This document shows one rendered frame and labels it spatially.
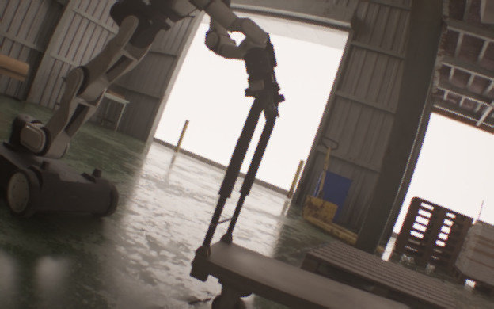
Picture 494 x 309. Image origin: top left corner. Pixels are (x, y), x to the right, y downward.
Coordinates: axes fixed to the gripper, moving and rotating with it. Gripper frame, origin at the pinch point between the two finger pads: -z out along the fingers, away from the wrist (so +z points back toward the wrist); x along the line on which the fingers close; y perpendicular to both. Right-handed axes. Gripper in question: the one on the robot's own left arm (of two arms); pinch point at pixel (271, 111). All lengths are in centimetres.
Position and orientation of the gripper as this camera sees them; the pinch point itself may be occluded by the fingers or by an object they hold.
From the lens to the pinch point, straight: 144.9
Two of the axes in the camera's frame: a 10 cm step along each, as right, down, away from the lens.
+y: 2.0, 0.6, 9.8
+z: -1.6, -9.8, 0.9
